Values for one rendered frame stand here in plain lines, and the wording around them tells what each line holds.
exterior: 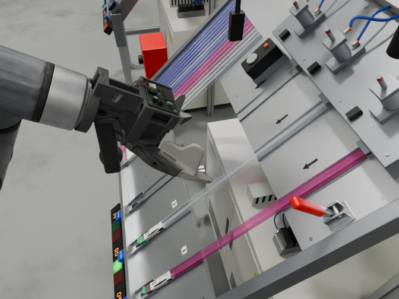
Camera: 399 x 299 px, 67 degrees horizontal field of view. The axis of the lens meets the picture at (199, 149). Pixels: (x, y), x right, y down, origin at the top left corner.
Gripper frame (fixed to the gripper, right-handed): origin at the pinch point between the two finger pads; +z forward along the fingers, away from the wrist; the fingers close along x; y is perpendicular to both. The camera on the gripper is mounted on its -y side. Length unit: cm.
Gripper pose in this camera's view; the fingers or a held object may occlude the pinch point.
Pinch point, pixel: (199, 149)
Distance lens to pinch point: 51.1
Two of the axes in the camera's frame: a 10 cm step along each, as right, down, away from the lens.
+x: -2.3, -7.2, 6.6
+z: 8.2, 2.3, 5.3
